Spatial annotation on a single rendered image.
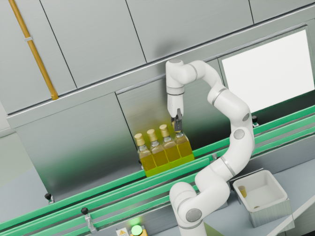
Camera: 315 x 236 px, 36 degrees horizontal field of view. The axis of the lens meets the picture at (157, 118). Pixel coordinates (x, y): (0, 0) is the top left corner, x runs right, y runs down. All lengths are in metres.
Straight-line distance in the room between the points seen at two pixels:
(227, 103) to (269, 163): 0.55
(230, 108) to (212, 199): 0.35
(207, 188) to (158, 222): 0.53
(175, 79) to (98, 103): 0.40
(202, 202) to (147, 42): 0.77
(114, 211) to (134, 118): 0.42
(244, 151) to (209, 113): 0.56
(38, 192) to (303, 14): 1.67
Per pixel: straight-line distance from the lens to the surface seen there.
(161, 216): 2.15
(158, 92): 2.16
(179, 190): 1.76
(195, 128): 2.28
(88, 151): 2.28
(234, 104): 1.83
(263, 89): 2.32
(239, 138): 1.75
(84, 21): 2.05
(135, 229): 2.11
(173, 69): 1.95
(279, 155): 2.29
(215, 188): 1.69
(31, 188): 2.90
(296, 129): 2.29
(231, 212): 2.19
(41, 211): 2.30
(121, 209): 2.12
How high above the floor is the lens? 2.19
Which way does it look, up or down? 28 degrees down
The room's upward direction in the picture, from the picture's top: 19 degrees counter-clockwise
